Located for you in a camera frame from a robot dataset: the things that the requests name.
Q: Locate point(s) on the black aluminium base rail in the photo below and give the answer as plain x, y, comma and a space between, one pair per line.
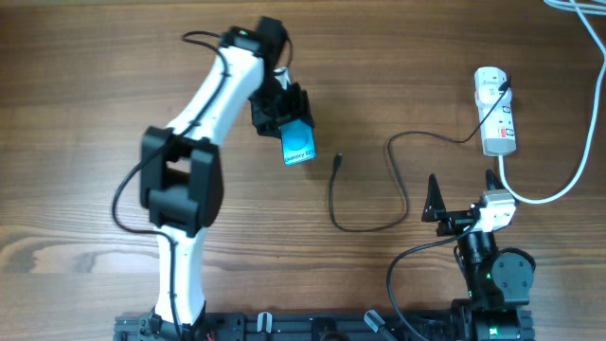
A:
326, 327

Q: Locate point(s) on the white power strip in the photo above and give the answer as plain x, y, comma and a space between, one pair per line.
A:
497, 128

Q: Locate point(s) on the white USB charger plug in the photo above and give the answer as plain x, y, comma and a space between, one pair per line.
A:
488, 94

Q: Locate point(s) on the Galaxy S25 smartphone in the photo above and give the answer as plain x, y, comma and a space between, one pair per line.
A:
297, 142

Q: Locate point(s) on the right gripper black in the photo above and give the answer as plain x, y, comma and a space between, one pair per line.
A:
436, 211

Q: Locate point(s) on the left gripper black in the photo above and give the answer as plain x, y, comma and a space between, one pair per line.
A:
297, 108

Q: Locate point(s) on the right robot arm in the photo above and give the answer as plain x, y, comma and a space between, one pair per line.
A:
498, 279

